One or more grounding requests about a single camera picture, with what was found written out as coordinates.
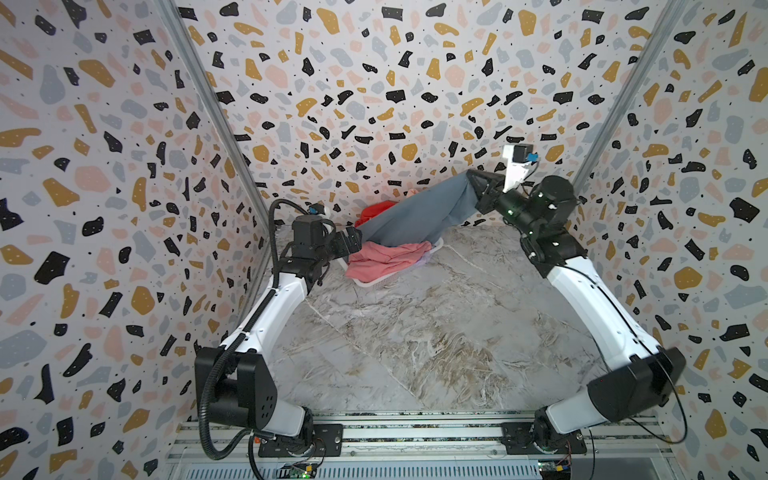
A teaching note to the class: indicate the red t-shirt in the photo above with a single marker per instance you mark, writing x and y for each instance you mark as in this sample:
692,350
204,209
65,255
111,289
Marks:
372,211

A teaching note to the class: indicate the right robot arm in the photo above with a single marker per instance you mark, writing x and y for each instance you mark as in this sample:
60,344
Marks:
641,373

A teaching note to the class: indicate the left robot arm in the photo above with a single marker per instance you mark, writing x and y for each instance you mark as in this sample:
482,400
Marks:
236,393

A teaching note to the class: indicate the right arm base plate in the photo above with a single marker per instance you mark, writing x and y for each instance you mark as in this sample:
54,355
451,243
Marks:
529,438

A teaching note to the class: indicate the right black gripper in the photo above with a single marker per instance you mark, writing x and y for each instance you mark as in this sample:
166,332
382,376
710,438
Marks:
488,193

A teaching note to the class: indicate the circuit board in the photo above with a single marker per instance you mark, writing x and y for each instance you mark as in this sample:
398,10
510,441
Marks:
555,470
297,471

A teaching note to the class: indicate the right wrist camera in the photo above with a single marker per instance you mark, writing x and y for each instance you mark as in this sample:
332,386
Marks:
521,162

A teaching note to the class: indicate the right corner aluminium post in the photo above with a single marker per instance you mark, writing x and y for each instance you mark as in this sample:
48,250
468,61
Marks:
662,31

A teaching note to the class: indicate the right circuit board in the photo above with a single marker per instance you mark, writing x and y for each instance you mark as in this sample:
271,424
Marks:
555,470

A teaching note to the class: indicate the left corner aluminium post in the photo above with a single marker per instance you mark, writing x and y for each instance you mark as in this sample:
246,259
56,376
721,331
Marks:
168,12

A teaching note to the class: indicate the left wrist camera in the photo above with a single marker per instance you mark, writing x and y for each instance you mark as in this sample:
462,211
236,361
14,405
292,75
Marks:
316,211

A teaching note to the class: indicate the dusty pink t-shirt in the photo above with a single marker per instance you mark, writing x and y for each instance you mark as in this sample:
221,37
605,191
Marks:
384,261

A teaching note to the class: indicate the corner aluminium post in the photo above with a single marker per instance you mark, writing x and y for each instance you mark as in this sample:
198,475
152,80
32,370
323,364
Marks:
168,12
662,31

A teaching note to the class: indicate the lavender t-shirt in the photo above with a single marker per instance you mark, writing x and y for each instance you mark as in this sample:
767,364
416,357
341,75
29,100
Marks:
426,257

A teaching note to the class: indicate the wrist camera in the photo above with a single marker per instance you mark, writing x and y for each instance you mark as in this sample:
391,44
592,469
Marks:
316,211
521,162

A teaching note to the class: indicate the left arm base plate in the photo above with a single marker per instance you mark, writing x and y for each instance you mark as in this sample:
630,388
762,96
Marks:
321,440

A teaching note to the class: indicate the aluminium mounting rail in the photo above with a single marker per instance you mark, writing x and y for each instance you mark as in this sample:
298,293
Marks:
440,445

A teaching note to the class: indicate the grey t-shirt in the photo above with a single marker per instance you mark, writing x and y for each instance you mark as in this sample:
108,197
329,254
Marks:
423,217

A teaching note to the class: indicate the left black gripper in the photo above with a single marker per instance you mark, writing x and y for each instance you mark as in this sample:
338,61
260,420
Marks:
354,242

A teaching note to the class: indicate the left circuit board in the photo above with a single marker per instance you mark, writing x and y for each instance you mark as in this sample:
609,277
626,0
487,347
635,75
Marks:
297,471

